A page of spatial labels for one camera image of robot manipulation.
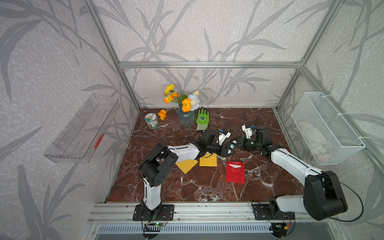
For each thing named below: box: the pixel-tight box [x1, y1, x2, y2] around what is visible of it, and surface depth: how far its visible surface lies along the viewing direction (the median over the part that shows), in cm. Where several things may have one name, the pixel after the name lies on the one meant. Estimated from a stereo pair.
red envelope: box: [226, 161, 246, 184], surface depth 89 cm
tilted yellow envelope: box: [175, 159, 199, 175], surface depth 91 cm
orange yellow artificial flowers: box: [157, 84, 200, 121], surface depth 80 cm
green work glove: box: [196, 107, 210, 131], surface depth 114 cm
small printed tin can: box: [144, 113, 159, 130], surface depth 107 cm
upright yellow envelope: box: [199, 152, 218, 167], surface depth 92 cm
